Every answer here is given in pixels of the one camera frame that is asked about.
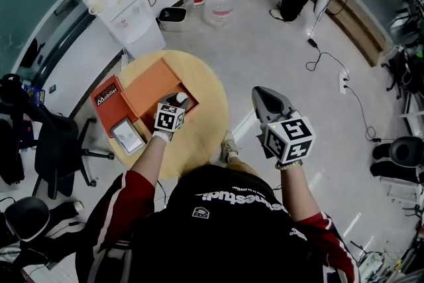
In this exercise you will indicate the white water dispenser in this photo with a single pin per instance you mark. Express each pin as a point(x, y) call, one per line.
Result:
point(132, 16)

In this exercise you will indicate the person's left forearm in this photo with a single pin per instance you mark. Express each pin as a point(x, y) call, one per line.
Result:
point(149, 159)

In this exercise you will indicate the black and white bin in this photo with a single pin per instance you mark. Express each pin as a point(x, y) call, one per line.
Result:
point(172, 18)

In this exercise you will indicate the wooden bench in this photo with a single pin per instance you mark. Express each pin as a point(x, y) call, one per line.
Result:
point(357, 26)

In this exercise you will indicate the red-orange printed box lid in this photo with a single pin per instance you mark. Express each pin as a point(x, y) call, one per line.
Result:
point(111, 102)

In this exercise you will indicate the silver flat device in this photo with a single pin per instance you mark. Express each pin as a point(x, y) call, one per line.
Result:
point(128, 136)

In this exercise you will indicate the white cup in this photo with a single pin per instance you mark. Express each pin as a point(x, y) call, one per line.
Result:
point(97, 3)

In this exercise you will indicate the person's black and red shirt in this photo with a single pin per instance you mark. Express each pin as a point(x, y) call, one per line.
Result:
point(225, 228)

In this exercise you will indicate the person's right forearm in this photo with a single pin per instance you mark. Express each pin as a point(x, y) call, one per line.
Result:
point(298, 192)

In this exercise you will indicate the person's beige shoe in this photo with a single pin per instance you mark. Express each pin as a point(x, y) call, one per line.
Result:
point(229, 146)

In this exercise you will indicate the orange box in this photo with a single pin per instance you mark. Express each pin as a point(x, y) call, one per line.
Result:
point(155, 89)

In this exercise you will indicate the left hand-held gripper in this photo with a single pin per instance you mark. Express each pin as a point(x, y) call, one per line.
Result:
point(168, 118)

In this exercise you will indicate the black phone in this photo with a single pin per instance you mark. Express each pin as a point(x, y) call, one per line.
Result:
point(52, 89)

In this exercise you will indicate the black office chair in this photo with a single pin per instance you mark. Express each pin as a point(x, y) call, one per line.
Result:
point(59, 142)

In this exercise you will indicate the black round chair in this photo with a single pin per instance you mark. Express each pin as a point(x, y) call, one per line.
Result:
point(26, 217)

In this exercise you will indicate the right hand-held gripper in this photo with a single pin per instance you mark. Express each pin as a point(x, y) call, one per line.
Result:
point(289, 142)

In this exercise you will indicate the round wooden table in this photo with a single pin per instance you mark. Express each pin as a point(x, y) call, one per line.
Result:
point(202, 129)

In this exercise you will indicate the small white item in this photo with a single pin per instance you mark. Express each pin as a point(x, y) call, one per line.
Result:
point(181, 97)

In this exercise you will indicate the white power strip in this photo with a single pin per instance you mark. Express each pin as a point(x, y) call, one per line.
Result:
point(344, 79)

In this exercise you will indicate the blue packet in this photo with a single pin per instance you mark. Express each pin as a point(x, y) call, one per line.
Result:
point(33, 93)

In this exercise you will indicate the black round stool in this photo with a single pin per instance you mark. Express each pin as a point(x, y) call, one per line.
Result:
point(402, 155)

